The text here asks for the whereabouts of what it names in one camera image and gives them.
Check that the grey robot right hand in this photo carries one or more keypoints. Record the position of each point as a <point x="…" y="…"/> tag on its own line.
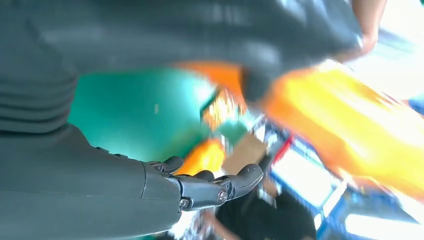
<point x="82" y="185"/>

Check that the cardboard box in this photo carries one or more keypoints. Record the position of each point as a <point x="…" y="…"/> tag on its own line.
<point x="245" y="154"/>

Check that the black hard case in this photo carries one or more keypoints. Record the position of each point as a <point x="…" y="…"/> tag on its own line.
<point x="265" y="222"/>

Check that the person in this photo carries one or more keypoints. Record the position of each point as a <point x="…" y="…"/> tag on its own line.
<point x="371" y="23"/>

